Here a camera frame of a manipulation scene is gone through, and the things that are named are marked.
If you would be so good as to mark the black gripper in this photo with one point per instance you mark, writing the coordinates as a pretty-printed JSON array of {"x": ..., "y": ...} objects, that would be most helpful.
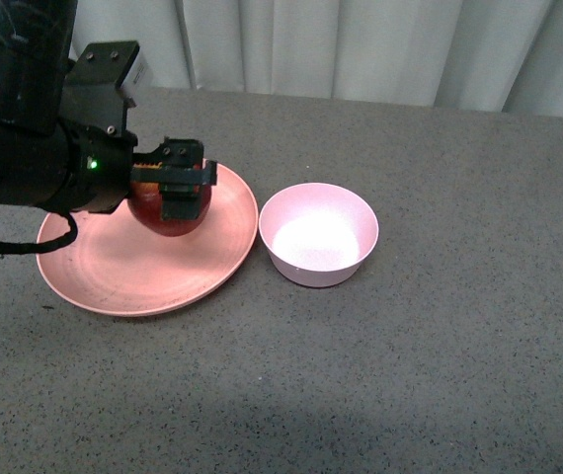
[{"x": 98, "y": 169}]

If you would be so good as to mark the red apple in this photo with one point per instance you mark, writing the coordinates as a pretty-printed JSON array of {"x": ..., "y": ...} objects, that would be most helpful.
[{"x": 167, "y": 213}]

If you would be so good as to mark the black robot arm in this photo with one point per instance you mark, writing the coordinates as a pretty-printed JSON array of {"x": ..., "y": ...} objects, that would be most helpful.
[{"x": 64, "y": 143}]

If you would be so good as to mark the pink round plate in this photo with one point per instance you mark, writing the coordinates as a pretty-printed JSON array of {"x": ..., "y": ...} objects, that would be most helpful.
[{"x": 118, "y": 267}]

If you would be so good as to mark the light pink bowl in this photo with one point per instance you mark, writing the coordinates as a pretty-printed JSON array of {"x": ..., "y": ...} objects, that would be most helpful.
[{"x": 318, "y": 234}]

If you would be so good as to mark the white pleated curtain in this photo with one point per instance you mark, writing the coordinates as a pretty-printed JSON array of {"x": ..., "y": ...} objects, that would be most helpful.
[{"x": 493, "y": 56}]

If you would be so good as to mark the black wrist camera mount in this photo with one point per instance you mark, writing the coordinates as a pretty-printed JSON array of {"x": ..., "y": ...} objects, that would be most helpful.
[{"x": 103, "y": 84}]

